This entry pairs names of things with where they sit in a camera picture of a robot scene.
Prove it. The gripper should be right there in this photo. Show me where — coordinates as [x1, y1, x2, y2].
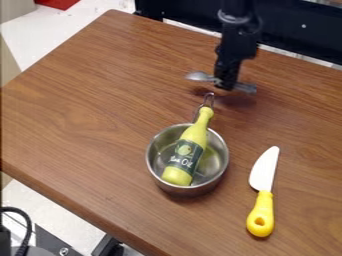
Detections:
[212, 43, 246, 92]

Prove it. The silver spoon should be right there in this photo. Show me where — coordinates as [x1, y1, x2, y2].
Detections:
[184, 70, 260, 95]

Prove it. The yellow toy bottle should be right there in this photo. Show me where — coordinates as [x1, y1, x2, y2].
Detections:
[160, 106, 216, 187]

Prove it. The silver pot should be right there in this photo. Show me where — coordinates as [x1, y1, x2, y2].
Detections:
[144, 92, 232, 197]

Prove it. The red box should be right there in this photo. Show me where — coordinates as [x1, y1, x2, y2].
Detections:
[33, 0, 82, 11]

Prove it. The white knife with yellow handle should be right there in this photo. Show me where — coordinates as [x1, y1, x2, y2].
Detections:
[244, 145, 282, 238]

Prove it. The black cable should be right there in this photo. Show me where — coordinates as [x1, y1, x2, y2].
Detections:
[0, 206, 35, 256]

